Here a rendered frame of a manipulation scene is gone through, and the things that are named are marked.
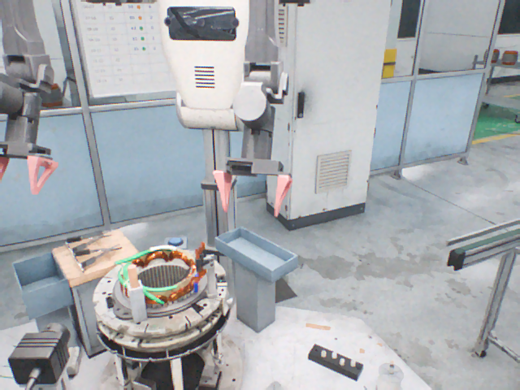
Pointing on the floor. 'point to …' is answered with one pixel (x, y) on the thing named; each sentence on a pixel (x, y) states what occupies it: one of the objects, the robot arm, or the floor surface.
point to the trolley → (499, 96)
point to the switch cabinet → (327, 108)
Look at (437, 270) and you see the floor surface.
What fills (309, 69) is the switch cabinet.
